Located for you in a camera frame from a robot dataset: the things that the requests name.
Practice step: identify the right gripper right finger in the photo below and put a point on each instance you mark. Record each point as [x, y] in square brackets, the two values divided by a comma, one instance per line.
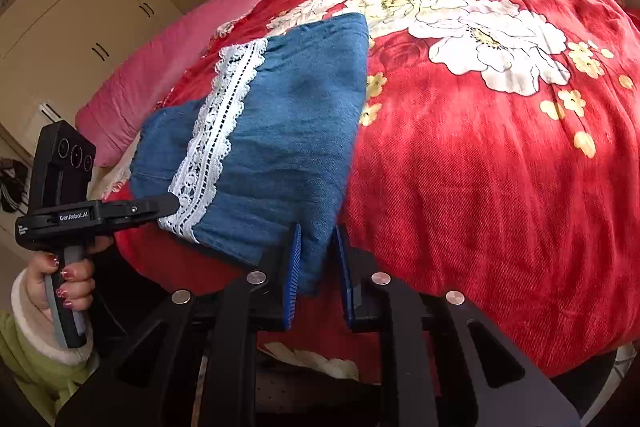
[442, 361]

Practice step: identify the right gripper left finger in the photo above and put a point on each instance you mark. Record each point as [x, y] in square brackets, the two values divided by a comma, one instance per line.
[193, 361]

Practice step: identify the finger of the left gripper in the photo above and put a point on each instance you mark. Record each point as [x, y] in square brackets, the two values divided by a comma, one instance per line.
[154, 207]

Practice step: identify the blue denim pants lace trim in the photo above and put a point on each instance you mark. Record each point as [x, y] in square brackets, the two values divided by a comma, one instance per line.
[267, 149]

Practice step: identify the green sleeve forearm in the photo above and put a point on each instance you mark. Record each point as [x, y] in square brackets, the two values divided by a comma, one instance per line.
[45, 374]

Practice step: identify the left hand red nails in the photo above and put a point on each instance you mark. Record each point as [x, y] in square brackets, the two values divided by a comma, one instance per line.
[75, 291]

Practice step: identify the pink folded quilt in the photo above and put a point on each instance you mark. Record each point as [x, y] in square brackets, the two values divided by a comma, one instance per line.
[115, 113]

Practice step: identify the cream wardrobe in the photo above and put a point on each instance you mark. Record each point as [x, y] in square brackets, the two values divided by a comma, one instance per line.
[55, 54]

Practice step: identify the red floral blanket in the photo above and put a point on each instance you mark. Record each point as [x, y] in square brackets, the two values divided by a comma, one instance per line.
[497, 154]

